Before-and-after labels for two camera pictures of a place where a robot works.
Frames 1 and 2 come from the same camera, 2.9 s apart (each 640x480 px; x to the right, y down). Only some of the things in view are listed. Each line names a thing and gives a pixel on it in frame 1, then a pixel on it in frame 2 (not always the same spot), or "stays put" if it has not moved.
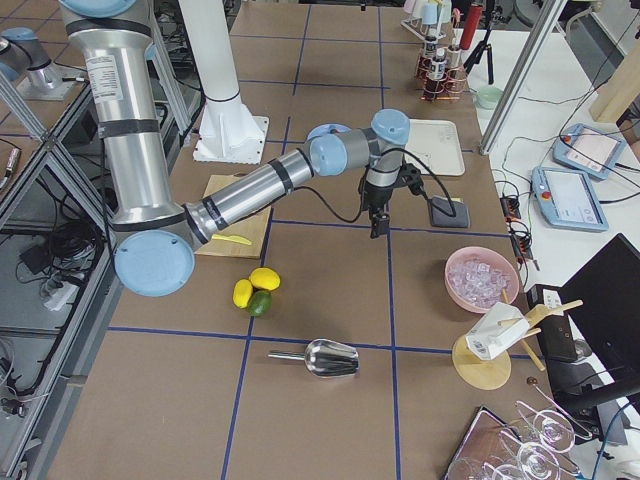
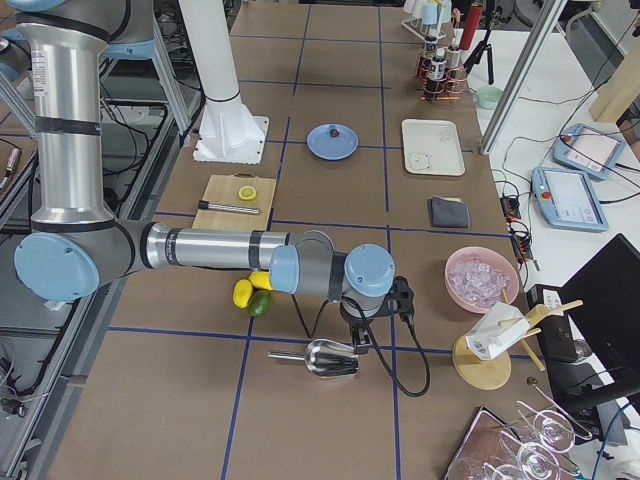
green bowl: (488, 97) stays put
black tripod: (484, 45) stays put
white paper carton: (486, 338) stays put
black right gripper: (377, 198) → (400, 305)
